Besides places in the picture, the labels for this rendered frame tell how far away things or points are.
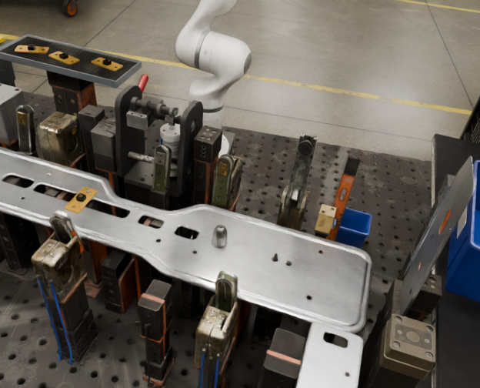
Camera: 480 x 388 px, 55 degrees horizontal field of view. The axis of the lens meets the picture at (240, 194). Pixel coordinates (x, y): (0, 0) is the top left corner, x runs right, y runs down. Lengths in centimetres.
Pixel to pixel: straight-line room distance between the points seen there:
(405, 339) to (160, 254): 50
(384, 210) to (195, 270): 89
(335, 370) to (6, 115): 99
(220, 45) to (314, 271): 73
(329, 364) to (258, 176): 95
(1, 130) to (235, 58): 66
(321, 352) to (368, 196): 92
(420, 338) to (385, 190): 95
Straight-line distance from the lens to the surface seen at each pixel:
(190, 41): 141
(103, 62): 132
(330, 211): 103
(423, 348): 87
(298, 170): 101
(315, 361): 86
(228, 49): 138
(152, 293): 93
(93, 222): 106
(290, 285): 94
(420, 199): 178
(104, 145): 120
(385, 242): 155
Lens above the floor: 173
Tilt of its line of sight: 40 degrees down
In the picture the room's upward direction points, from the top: 7 degrees clockwise
